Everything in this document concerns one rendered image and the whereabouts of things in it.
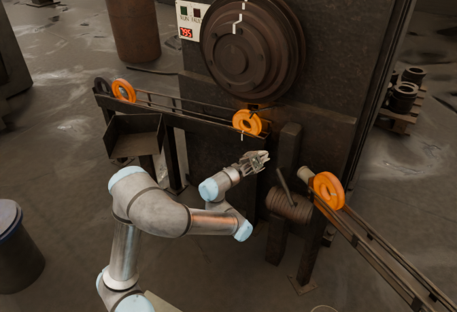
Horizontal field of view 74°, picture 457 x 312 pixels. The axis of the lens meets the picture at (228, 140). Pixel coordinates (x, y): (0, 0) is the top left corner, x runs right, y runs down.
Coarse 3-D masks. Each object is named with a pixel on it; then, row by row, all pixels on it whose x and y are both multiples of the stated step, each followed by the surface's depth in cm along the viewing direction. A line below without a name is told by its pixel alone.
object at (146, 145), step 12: (120, 120) 165; (132, 120) 165; (144, 120) 166; (156, 120) 166; (108, 132) 154; (120, 132) 169; (132, 132) 170; (144, 132) 170; (156, 132) 170; (108, 144) 154; (120, 144) 164; (132, 144) 163; (144, 144) 162; (156, 144) 160; (108, 156) 154; (120, 156) 155; (132, 156) 155; (144, 156) 164; (144, 168) 169; (156, 180) 181
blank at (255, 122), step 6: (240, 114) 149; (246, 114) 147; (234, 120) 153; (240, 120) 151; (252, 120) 147; (258, 120) 147; (234, 126) 156; (240, 126) 153; (252, 126) 149; (258, 126) 147; (240, 132) 155; (252, 132) 151; (258, 132) 149
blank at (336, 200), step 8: (320, 176) 120; (328, 176) 116; (320, 184) 121; (328, 184) 116; (336, 184) 113; (320, 192) 123; (336, 192) 113; (328, 200) 118; (336, 200) 114; (344, 200) 114; (336, 208) 115
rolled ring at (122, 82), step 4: (116, 80) 190; (120, 80) 189; (124, 80) 190; (112, 84) 195; (116, 84) 193; (120, 84) 190; (124, 84) 188; (128, 84) 189; (112, 88) 197; (116, 88) 197; (128, 88) 189; (132, 88) 190; (116, 92) 198; (128, 92) 191; (132, 92) 190; (116, 96) 199; (120, 96) 200; (132, 96) 191; (124, 100) 200; (128, 100) 200; (132, 100) 193; (132, 104) 196
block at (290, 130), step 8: (288, 128) 138; (296, 128) 137; (280, 136) 139; (288, 136) 136; (296, 136) 134; (280, 144) 141; (288, 144) 138; (296, 144) 138; (280, 152) 143; (288, 152) 141; (296, 152) 143; (280, 160) 146; (288, 160) 143; (296, 160) 149; (288, 168) 146
